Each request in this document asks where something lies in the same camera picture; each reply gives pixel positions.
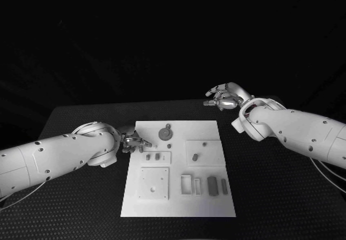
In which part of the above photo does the white task board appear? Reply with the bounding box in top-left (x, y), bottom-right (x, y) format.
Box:
top-left (120, 120), bottom-right (236, 218)

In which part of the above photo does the white cable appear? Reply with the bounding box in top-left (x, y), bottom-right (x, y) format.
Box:
top-left (0, 180), bottom-right (48, 212)
top-left (316, 159), bottom-right (346, 182)
top-left (309, 156), bottom-right (346, 194)

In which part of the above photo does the grey gear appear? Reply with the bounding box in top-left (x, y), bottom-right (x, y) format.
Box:
top-left (157, 127), bottom-right (174, 141)

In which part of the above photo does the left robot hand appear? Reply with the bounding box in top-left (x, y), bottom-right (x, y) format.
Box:
top-left (120, 130), bottom-right (154, 154)

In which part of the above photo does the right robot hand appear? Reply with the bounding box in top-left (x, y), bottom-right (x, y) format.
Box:
top-left (202, 81), bottom-right (255, 112)

